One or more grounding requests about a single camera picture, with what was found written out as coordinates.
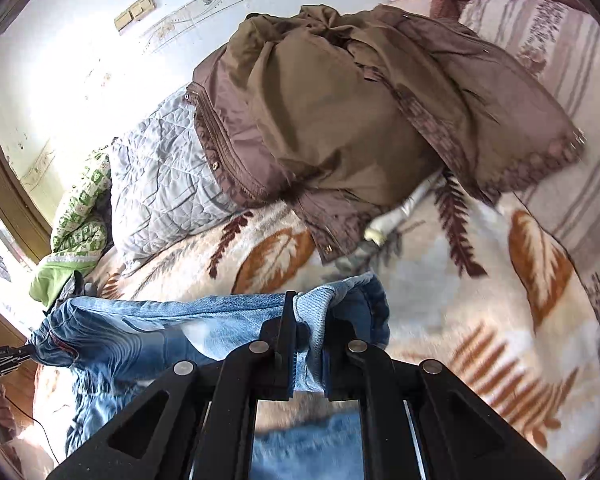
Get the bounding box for light blue denim jeans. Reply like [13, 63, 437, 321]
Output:
[30, 273, 390, 479]

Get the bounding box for person left hand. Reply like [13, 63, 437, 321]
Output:
[0, 393, 18, 438]

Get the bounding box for dark grey folded garment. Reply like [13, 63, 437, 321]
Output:
[44, 270, 97, 315]

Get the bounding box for leaf pattern fleece blanket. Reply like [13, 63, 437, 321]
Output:
[92, 181, 600, 479]

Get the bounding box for white rolled cloth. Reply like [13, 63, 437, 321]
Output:
[364, 170, 442, 247]

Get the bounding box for grey quilted pillow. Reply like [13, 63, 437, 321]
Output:
[109, 88, 242, 273]

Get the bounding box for brown jacket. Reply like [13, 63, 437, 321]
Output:
[185, 6, 584, 262]

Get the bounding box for striped floral bedsheet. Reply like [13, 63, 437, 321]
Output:
[460, 0, 600, 323]

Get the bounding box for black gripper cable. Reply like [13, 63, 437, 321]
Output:
[3, 393, 62, 466]

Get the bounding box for wooden window frame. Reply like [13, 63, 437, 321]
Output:
[0, 146, 51, 263]

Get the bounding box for beige wall switch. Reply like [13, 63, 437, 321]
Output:
[114, 0, 155, 32]

